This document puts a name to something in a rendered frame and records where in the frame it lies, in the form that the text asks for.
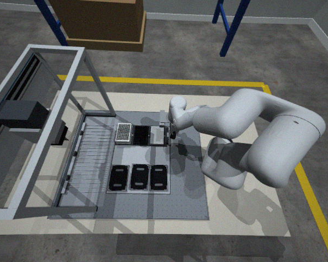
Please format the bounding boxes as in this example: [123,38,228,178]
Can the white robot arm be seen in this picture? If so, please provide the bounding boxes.
[160,88,326,190]

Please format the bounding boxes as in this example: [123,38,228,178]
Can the black well plate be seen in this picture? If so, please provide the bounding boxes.
[133,126,148,145]

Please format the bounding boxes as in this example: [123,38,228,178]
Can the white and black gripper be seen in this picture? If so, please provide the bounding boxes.
[170,123,179,139]

